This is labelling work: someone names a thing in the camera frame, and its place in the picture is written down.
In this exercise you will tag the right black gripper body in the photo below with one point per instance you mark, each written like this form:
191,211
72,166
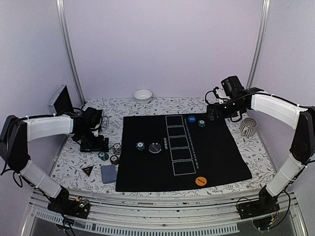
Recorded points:
231,110

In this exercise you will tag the blue small blind button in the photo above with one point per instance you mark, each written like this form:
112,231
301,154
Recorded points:
191,119

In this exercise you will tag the white poker chip stack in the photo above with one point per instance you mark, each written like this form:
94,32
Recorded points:
117,149

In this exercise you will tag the white ribbed cup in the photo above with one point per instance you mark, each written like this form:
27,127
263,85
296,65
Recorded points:
248,127

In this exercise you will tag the right aluminium frame post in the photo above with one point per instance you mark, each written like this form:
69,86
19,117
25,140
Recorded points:
259,42

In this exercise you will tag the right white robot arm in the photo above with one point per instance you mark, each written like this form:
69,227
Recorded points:
287,130

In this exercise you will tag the aluminium frame post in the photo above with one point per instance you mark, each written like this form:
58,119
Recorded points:
69,51
259,42

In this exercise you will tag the black poker mat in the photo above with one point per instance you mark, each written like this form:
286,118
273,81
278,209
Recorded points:
188,152

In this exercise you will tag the silver poker chip case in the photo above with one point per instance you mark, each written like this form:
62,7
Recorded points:
61,103

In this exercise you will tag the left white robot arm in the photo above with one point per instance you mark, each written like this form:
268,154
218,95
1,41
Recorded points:
17,134

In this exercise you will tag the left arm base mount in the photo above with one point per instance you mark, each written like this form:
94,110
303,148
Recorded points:
78,207

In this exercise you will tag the clear dealer button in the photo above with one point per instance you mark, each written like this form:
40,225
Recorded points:
155,148

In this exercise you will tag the green poker chip stack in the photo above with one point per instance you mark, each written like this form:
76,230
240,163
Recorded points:
103,156

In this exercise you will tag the red poker chip stack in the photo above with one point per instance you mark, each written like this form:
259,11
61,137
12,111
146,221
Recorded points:
114,160

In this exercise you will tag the white ceramic bowl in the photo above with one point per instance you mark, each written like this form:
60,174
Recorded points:
143,96

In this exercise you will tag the blue card deck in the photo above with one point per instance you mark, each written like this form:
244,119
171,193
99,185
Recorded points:
108,174

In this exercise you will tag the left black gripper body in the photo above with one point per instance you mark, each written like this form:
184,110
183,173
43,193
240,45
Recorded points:
88,141

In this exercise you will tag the black triangular marker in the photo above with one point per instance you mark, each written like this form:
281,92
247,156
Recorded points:
87,170

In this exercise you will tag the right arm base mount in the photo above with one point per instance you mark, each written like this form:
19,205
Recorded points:
264,205

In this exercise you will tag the left aluminium frame post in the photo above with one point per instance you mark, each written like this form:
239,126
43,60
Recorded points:
69,51

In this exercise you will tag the orange big blind button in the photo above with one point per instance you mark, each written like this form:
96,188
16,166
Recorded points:
201,181

